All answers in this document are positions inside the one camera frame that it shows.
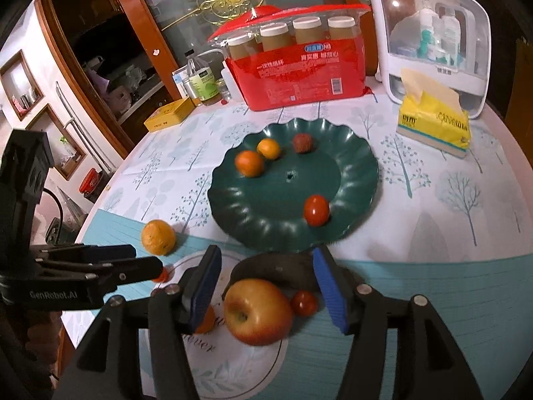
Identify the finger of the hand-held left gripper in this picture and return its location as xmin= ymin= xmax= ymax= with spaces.
xmin=32 ymin=244 xmax=138 ymax=261
xmin=37 ymin=257 xmax=164 ymax=293

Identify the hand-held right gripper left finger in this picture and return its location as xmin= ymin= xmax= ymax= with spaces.
xmin=52 ymin=245 xmax=223 ymax=400

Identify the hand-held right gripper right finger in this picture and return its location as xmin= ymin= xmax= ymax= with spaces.
xmin=312 ymin=246 xmax=484 ymax=400

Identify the yellow pear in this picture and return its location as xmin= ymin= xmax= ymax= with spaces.
xmin=141 ymin=219 xmax=177 ymax=256

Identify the red yellow apple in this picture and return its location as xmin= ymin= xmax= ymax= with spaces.
xmin=224 ymin=279 xmax=293 ymax=346

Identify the dark overripe banana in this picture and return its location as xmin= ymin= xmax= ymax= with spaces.
xmin=230 ymin=252 xmax=323 ymax=294

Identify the dark green scalloped plate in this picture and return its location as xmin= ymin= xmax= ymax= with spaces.
xmin=207 ymin=117 xmax=379 ymax=254

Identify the red round container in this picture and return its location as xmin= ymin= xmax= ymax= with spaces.
xmin=79 ymin=168 xmax=105 ymax=194

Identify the tree print tablecloth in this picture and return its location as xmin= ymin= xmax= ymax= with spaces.
xmin=81 ymin=87 xmax=533 ymax=400

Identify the yellow tin box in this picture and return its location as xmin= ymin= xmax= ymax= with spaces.
xmin=144 ymin=98 xmax=196 ymax=133

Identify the red lychee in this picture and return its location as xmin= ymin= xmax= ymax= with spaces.
xmin=292 ymin=134 xmax=316 ymax=155

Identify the small orange mandarin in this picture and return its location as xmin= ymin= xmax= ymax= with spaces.
xmin=257 ymin=138 xmax=281 ymax=160

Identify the wooden display cabinet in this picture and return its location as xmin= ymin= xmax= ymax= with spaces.
xmin=39 ymin=0 xmax=196 ymax=159

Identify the white blue carton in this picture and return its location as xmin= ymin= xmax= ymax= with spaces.
xmin=173 ymin=67 xmax=192 ymax=98

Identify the glass bottle with green label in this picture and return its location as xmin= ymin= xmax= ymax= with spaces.
xmin=184 ymin=50 xmax=221 ymax=107

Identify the yellow tissue pack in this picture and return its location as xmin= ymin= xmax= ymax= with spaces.
xmin=395 ymin=68 xmax=472 ymax=159

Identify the red paper cup pack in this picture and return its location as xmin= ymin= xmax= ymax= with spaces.
xmin=208 ymin=3 xmax=372 ymax=112

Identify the frosted glass door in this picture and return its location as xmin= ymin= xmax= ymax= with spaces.
xmin=125 ymin=0 xmax=375 ymax=92

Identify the white storage box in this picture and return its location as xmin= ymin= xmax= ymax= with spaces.
xmin=370 ymin=0 xmax=491 ymax=121

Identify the white plastic bottle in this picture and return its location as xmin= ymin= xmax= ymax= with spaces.
xmin=418 ymin=0 xmax=436 ymax=59
xmin=441 ymin=8 xmax=461 ymax=61

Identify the black cable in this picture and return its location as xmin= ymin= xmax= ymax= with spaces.
xmin=42 ymin=187 xmax=65 ymax=242

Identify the wooden wall niche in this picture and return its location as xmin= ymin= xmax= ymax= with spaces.
xmin=0 ymin=50 xmax=44 ymax=121
xmin=25 ymin=104 xmax=88 ymax=180

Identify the long metal bar handle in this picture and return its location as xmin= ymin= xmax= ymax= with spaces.
xmin=56 ymin=82 xmax=113 ymax=173

